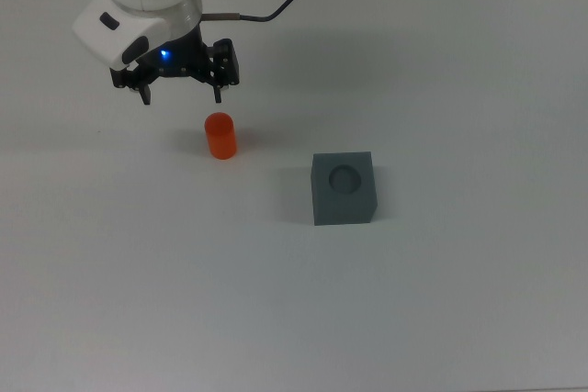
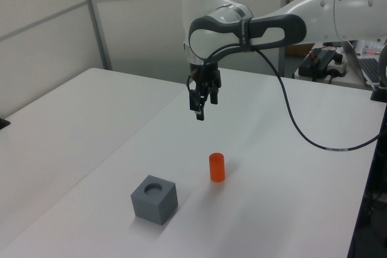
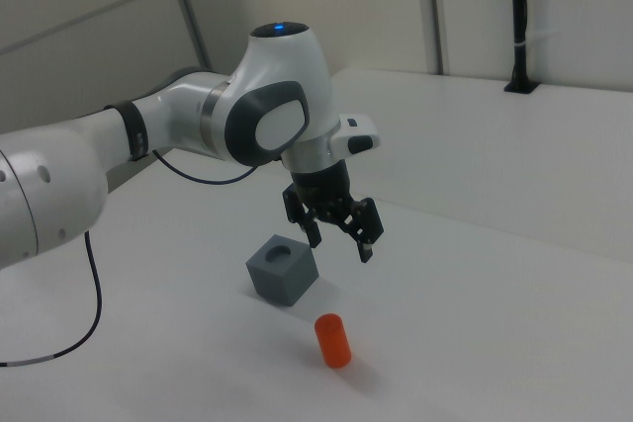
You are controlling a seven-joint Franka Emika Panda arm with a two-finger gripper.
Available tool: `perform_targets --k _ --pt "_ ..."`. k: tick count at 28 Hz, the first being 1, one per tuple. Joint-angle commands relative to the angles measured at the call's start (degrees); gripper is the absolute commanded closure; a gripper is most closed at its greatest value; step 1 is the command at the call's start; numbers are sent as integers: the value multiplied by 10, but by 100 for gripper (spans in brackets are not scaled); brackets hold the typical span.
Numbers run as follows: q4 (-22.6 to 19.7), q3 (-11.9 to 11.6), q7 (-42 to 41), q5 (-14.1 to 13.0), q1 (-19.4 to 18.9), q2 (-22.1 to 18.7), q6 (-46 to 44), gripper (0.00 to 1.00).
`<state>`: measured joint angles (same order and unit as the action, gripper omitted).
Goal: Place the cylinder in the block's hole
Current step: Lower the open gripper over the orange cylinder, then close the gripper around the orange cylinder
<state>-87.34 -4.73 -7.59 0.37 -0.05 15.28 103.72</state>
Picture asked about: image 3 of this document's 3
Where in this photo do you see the black pole with base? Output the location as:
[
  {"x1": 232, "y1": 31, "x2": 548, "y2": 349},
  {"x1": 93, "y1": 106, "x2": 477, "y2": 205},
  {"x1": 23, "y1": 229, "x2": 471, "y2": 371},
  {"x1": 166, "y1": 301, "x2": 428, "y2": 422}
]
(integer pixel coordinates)
[{"x1": 502, "y1": 0, "x2": 541, "y2": 95}]

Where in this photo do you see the grey block with round hole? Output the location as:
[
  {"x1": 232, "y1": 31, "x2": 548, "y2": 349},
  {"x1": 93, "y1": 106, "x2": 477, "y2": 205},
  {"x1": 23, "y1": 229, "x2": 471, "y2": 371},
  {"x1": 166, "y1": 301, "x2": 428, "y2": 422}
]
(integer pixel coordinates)
[{"x1": 245, "y1": 232, "x2": 318, "y2": 308}]

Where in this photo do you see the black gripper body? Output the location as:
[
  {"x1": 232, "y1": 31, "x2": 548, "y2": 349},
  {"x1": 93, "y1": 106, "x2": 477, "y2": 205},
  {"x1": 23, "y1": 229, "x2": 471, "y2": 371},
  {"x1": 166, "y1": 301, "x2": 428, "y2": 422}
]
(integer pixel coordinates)
[{"x1": 288, "y1": 159, "x2": 366, "y2": 221}]

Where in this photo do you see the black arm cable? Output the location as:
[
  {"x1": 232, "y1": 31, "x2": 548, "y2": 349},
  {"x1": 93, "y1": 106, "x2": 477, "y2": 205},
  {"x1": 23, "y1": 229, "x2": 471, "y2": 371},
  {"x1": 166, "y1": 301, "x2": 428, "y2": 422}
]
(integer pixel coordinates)
[{"x1": 0, "y1": 147, "x2": 261, "y2": 369}]

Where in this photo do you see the black cable strap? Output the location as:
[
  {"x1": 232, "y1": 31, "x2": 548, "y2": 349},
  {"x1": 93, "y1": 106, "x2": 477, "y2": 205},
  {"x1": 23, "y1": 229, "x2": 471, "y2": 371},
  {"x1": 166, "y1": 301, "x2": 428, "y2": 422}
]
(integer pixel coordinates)
[{"x1": 104, "y1": 101, "x2": 150, "y2": 162}]

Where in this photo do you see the grey partition post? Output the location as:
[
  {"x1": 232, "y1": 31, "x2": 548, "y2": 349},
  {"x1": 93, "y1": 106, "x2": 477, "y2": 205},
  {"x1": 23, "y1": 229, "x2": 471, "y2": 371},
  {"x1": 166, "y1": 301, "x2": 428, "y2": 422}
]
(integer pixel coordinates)
[
  {"x1": 423, "y1": 0, "x2": 452, "y2": 75},
  {"x1": 160, "y1": 0, "x2": 215, "y2": 73}
]

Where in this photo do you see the orange cylinder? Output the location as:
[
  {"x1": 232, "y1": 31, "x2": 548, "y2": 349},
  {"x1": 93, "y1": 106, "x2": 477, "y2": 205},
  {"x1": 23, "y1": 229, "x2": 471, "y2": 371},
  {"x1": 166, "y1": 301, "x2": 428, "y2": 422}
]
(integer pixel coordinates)
[{"x1": 314, "y1": 313, "x2": 353, "y2": 370}]

